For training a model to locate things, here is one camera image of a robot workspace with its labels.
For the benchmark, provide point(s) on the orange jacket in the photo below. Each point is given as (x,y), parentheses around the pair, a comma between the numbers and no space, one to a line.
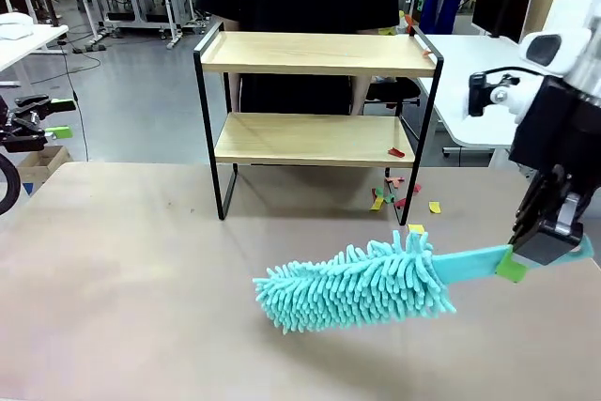
(410,20)

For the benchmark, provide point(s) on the grey cloth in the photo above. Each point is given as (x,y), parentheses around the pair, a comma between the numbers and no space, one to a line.
(381,80)

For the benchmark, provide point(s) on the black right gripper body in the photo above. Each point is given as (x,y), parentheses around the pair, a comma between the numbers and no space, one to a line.
(559,128)

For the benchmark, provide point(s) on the white cloth bundle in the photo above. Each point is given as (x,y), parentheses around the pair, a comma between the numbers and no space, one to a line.
(14,25)

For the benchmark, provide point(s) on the white table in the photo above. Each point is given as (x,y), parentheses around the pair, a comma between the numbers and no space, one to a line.
(23,46)

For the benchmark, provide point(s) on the yellow paper scrap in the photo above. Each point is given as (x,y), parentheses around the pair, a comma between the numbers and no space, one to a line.
(434,206)
(416,228)
(377,204)

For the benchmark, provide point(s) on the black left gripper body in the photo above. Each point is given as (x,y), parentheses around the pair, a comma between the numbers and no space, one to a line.
(11,131)

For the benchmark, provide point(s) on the white curved-edge desk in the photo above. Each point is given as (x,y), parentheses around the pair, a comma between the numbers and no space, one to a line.
(474,63)

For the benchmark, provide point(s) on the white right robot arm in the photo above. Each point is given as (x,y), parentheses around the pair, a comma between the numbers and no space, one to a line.
(582,20)

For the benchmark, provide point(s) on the teal microfiber duster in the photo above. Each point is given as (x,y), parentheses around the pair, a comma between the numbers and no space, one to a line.
(357,288)

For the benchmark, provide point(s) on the black camera white mount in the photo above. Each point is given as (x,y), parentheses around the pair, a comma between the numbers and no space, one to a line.
(476,93)

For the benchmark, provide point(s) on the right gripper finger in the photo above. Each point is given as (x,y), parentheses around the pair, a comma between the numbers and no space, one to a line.
(540,199)
(549,243)

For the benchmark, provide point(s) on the open cardboard box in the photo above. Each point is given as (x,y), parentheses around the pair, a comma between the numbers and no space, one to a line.
(44,164)

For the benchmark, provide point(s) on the black frame wooden two-tier shelf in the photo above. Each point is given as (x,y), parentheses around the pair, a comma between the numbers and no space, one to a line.
(319,51)

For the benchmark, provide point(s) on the black power strip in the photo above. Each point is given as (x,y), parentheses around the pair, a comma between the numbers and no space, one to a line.
(89,48)

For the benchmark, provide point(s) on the green paper scrap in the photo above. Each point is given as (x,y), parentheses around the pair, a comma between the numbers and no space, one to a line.
(389,198)

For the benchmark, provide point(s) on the black office chair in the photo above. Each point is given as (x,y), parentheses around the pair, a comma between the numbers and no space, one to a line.
(399,90)

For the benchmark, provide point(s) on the person's right forearm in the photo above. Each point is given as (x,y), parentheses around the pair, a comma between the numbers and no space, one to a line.
(233,91)

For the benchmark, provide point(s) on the black computer monitor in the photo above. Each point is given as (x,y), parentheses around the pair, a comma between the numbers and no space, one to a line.
(488,2)

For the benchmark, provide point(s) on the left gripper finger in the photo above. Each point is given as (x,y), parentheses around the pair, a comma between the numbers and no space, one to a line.
(58,132)
(61,104)

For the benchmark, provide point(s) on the yellow green cloth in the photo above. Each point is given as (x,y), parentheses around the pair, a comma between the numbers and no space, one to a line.
(387,31)

